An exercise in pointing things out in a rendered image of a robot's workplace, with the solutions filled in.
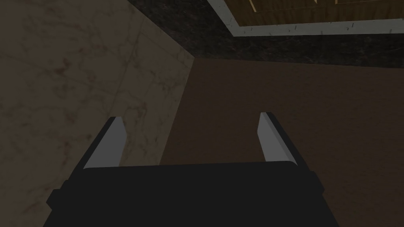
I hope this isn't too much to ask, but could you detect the brown wooden door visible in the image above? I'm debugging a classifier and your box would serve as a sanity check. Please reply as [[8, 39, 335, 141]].
[[223, 0, 404, 27]]

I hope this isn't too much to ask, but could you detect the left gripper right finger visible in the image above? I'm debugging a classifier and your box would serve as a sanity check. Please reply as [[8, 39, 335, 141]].
[[257, 112, 310, 173]]

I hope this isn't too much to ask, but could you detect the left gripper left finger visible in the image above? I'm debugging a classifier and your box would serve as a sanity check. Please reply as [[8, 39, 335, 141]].
[[75, 116, 127, 171]]

